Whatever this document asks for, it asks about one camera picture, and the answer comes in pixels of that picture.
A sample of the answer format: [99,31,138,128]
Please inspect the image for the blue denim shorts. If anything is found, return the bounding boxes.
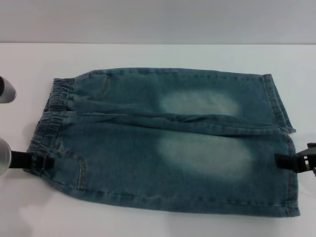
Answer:
[23,68,301,220]

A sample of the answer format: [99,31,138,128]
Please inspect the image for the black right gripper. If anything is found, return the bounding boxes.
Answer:
[274,142,316,173]

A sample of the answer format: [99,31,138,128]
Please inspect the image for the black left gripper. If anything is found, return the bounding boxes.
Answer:
[9,150,55,171]

